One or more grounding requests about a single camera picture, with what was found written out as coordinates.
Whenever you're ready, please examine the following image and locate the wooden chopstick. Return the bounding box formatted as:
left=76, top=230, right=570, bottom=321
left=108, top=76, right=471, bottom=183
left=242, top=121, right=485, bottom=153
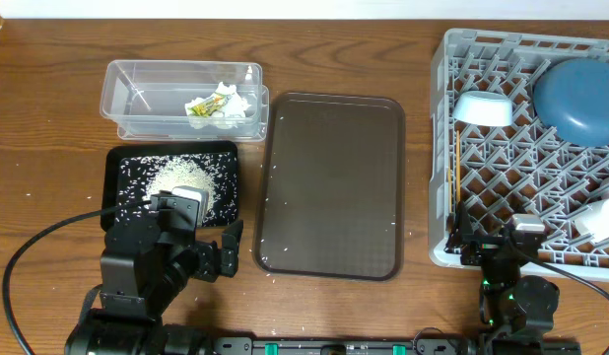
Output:
left=447, top=168, right=454, bottom=214
left=455, top=130, right=461, bottom=203

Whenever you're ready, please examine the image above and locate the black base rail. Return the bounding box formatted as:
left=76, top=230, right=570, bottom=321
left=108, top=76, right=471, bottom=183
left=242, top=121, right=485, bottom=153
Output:
left=205, top=336, right=581, bottom=355

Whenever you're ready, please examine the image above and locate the grey dishwasher rack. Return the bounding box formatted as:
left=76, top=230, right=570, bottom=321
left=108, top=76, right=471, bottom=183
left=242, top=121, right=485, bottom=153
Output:
left=429, top=29, right=609, bottom=282

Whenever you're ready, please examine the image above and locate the yellow snack wrapper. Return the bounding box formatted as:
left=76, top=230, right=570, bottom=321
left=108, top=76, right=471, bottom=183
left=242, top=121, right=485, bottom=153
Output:
left=184, top=94, right=231, bottom=117

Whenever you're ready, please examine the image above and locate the dark blue plate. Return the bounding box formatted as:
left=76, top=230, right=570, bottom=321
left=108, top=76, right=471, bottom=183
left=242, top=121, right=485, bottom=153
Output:
left=532, top=58, right=609, bottom=147

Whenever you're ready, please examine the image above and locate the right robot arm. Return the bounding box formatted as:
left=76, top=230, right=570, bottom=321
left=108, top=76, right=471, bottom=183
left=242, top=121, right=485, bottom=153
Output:
left=445, top=202, right=560, bottom=354

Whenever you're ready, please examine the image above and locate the black rectangular tray bin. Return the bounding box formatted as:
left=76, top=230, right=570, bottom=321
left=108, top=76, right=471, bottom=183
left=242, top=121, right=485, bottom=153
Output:
left=101, top=141, right=238, bottom=208

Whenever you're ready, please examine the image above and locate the brown serving tray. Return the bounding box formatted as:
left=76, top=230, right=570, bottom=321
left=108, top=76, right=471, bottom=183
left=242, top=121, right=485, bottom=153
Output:
left=253, top=93, right=405, bottom=282

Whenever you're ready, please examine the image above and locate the light blue bowl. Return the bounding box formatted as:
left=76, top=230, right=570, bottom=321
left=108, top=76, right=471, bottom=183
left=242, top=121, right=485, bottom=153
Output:
left=452, top=91, right=513, bottom=127

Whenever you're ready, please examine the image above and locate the spilled rice pile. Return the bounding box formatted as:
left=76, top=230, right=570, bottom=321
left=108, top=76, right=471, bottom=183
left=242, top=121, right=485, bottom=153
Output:
left=114, top=152, right=238, bottom=227

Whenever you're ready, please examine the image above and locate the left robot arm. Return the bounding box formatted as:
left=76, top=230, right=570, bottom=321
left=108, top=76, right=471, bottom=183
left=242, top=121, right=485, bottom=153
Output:
left=64, top=192, right=243, bottom=355

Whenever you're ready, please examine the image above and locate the clear plastic bin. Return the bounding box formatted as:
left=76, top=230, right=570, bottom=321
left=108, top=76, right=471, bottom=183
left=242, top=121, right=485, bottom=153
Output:
left=100, top=60, right=269, bottom=142

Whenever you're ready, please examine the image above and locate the pink-inside paper cup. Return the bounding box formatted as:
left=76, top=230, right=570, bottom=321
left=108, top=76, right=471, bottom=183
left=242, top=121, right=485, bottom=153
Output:
left=575, top=198, right=609, bottom=244

